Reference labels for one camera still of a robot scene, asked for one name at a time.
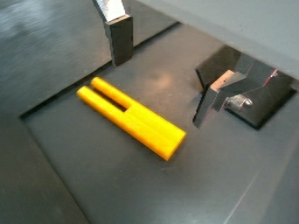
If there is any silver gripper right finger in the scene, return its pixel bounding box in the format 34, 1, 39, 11
193, 54, 277, 128

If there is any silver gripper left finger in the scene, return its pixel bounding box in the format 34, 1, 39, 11
93, 0, 134, 67

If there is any yellow square-circle object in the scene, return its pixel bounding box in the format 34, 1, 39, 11
78, 77, 187, 161

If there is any black curved fixture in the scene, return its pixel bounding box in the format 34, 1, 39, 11
193, 45, 299, 130

